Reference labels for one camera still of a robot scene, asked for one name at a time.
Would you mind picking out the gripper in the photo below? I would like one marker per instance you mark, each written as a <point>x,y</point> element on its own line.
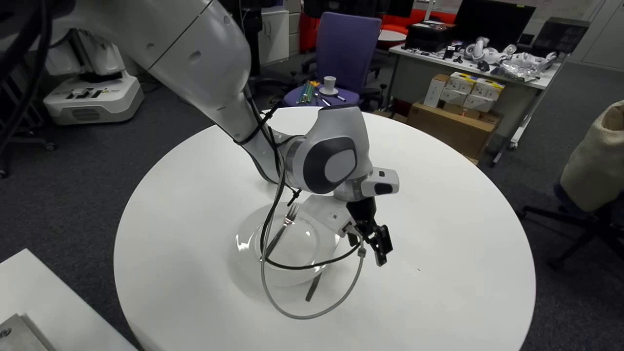
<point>363,210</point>

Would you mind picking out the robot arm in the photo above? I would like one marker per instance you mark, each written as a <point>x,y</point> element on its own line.
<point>195,48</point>

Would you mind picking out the metal knife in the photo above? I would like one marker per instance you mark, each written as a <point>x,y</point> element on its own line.
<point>314,287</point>

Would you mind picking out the clear glass bowl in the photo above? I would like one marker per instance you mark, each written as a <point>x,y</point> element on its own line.
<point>297,248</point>

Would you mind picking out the metal fork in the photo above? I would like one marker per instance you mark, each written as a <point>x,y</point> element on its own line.
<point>280,231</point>

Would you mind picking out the cardboard box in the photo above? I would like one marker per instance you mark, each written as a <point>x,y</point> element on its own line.
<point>451,129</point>

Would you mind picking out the white cup with saucer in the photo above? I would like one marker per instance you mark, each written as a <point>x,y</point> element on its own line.
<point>329,85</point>

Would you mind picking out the bundle of green sticks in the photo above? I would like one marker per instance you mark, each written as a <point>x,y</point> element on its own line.
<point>306,92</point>

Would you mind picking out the stack of white boxes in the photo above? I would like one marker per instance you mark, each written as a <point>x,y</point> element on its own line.
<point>463,92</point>

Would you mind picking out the purple office chair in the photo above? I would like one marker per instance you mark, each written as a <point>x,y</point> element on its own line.
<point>346,48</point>

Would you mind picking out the grey desk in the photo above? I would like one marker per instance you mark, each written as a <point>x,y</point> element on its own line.
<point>516,92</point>

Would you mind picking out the small round white table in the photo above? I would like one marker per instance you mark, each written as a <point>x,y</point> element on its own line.
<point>391,35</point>

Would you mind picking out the black office chair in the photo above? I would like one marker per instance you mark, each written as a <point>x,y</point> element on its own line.
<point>585,229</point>

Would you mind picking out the black box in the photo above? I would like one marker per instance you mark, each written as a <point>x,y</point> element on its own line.
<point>429,36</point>

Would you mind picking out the red sofa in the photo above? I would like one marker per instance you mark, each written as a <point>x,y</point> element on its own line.
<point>419,18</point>

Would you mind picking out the heap of white gear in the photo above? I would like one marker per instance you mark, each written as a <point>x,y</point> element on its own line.
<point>516,61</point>

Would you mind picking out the white cabinet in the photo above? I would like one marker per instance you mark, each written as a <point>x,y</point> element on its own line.
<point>274,36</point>

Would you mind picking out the beige cloth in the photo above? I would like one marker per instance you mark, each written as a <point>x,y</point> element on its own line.
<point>597,161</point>

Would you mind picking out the black monitor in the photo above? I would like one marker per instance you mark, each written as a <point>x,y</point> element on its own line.
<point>492,19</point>

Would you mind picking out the white machine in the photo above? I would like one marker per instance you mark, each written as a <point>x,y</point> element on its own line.
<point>92,97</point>

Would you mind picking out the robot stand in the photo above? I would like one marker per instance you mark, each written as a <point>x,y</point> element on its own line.
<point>44,302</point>

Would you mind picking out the black stand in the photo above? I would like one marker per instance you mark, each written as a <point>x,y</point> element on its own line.
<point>19,97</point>

